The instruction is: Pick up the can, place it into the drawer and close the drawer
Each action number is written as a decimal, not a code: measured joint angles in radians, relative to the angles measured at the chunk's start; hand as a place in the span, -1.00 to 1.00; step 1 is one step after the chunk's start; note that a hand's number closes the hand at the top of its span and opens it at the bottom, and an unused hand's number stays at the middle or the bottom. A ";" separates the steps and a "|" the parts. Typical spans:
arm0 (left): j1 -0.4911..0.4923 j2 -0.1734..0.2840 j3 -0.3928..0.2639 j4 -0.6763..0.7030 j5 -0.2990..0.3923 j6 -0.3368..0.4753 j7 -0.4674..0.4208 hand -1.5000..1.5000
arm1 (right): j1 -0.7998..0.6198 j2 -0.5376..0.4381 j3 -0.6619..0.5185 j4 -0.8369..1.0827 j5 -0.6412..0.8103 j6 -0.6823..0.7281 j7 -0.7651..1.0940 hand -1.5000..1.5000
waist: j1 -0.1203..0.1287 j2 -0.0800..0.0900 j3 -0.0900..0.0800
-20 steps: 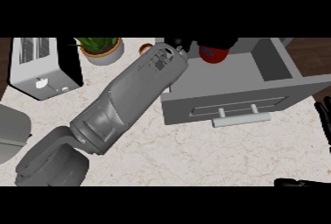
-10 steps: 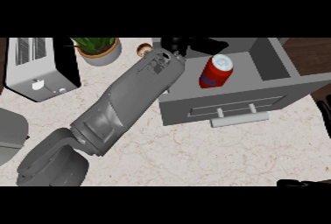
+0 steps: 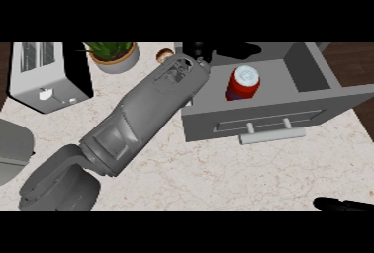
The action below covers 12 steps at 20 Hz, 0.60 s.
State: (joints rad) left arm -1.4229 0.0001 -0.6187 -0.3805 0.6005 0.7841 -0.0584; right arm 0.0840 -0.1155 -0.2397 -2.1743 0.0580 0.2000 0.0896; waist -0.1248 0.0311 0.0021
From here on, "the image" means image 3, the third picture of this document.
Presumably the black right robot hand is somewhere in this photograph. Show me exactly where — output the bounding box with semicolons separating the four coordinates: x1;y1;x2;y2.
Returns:
312;196;374;211

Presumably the green plant in pot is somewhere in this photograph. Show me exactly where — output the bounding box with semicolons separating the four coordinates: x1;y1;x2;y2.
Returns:
77;42;142;75

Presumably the grey drawer box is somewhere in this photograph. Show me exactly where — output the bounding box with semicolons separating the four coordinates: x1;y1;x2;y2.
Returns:
174;42;374;115

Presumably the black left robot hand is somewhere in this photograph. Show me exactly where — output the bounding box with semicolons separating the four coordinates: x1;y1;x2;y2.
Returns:
183;42;263;64

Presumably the pale grey drawer handle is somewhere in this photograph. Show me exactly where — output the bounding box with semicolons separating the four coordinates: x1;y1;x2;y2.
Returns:
238;118;307;145

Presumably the red can with white lid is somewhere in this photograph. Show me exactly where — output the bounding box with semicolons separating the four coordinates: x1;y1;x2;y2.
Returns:
223;64;261;102

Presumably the small brown round object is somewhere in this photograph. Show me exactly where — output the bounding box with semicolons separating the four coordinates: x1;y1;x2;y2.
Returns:
155;47;177;64

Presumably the white toaster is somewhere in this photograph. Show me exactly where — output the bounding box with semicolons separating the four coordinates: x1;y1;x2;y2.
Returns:
7;42;94;115

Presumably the grey rounded appliance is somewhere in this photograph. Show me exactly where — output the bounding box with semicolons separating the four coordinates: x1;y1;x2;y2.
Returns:
0;118;37;187

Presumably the grey drawer front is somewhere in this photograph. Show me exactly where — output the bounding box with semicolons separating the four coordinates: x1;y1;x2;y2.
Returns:
180;83;374;143

